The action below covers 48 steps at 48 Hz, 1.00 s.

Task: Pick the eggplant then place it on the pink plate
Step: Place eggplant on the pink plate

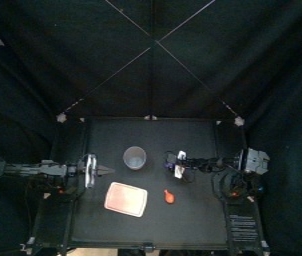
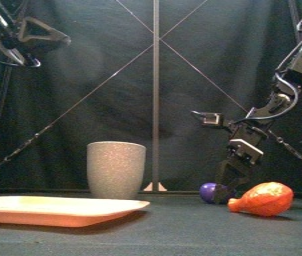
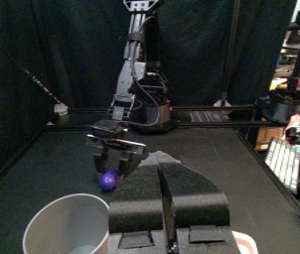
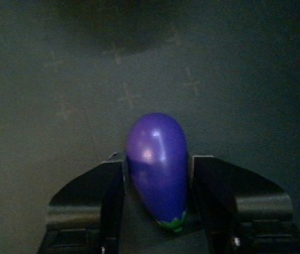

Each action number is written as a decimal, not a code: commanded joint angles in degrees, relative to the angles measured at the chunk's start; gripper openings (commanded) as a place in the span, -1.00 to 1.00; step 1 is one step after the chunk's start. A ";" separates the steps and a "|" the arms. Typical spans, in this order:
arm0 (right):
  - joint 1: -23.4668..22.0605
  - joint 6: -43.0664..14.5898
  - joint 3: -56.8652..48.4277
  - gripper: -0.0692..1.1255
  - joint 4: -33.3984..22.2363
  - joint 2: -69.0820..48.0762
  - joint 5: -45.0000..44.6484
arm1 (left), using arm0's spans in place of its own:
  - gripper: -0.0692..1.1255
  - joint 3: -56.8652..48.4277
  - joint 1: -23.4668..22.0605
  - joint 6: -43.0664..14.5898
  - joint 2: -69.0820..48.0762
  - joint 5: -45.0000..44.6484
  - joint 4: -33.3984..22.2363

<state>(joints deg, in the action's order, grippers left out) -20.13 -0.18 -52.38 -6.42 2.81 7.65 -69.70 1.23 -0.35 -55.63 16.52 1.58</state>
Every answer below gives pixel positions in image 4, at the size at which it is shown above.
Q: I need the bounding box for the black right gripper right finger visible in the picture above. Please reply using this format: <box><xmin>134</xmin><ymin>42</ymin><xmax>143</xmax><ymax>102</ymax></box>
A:
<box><xmin>189</xmin><ymin>154</ymin><xmax>300</xmax><ymax>254</ymax></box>

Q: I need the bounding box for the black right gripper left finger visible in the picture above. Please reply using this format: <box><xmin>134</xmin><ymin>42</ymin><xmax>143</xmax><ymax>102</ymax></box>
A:
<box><xmin>38</xmin><ymin>151</ymin><xmax>130</xmax><ymax>254</ymax></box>

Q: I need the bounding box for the purple toy eggplant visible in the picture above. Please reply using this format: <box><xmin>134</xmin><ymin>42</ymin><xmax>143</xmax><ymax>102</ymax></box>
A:
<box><xmin>125</xmin><ymin>112</ymin><xmax>190</xmax><ymax>233</ymax></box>

